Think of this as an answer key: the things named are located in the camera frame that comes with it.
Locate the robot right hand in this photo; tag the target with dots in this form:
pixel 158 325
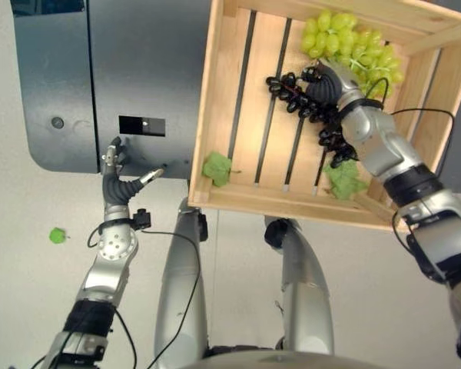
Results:
pixel 328 88

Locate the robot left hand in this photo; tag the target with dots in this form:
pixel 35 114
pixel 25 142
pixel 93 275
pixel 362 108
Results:
pixel 117 190

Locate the black grape bunch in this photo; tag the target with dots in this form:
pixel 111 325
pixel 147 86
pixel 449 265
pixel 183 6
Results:
pixel 290 100

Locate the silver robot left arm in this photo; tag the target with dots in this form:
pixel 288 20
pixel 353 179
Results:
pixel 113 246

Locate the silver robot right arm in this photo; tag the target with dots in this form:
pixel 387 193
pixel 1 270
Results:
pixel 380 142

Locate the green grape bunch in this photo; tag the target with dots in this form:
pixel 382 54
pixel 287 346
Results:
pixel 330 34

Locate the black rectangular cabinet panel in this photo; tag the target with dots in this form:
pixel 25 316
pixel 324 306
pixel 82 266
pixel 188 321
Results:
pixel 142 125

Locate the round grey cabinet knob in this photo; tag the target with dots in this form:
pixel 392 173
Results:
pixel 57 123

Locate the green grape leaf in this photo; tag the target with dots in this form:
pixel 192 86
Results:
pixel 217 169
pixel 345 180

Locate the wooden slatted crate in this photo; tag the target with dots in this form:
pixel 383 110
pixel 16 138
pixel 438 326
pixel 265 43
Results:
pixel 223 77

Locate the silver robot left leg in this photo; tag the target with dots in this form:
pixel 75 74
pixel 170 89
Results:
pixel 180 288

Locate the silver robot leg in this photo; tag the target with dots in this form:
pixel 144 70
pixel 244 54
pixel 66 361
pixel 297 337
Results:
pixel 180 288
pixel 305 284

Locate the dark grey cabinet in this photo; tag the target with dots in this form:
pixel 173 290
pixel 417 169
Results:
pixel 138 57

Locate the silver robot right leg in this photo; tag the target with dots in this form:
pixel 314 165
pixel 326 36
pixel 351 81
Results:
pixel 305 284

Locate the grey robot torso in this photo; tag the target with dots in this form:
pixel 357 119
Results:
pixel 276 360

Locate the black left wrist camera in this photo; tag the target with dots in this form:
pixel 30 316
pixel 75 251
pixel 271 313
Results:
pixel 142 220

